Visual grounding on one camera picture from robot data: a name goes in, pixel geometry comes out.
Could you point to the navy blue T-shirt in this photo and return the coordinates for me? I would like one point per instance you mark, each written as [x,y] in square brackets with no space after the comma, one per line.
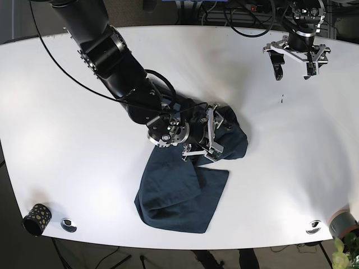
[179,195]

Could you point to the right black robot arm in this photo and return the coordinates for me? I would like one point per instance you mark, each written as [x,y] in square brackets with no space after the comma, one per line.
[147,96]

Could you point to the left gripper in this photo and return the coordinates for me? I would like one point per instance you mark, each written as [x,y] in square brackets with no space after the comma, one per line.
[299,46]

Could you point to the right metal table grommet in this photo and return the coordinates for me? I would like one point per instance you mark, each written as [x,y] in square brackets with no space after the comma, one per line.
[313,227]

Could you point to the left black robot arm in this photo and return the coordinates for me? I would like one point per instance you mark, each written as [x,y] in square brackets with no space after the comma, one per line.
[302,20]

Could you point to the metal table grommet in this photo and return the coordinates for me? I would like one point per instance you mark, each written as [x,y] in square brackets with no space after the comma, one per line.
[68,225]
[313,227]

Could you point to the black floral cup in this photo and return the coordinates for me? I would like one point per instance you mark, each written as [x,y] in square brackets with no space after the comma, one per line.
[37,219]

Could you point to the grey plant pot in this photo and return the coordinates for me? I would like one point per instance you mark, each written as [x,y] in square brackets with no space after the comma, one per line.
[342,223]

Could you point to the left metal table grommet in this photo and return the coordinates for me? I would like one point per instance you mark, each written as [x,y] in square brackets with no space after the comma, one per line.
[68,225]

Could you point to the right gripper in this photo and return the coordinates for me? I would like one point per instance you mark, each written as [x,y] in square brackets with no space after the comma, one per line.
[201,138]

